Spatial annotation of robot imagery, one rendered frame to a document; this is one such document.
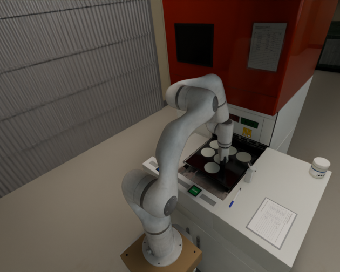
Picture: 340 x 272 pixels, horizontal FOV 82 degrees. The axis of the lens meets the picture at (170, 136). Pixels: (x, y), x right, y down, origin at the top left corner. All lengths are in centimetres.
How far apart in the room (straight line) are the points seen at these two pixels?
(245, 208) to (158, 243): 45
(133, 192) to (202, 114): 37
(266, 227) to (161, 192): 55
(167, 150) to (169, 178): 10
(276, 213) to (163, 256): 55
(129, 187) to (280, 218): 70
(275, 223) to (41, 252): 206
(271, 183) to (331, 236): 125
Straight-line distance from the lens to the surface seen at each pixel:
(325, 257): 225
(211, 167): 132
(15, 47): 271
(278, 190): 120
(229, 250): 122
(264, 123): 136
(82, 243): 229
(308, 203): 120
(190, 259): 101
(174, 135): 70
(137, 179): 73
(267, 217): 108
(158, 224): 82
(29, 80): 277
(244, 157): 142
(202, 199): 109
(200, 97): 71
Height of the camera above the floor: 185
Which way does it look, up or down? 36 degrees down
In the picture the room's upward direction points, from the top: 7 degrees counter-clockwise
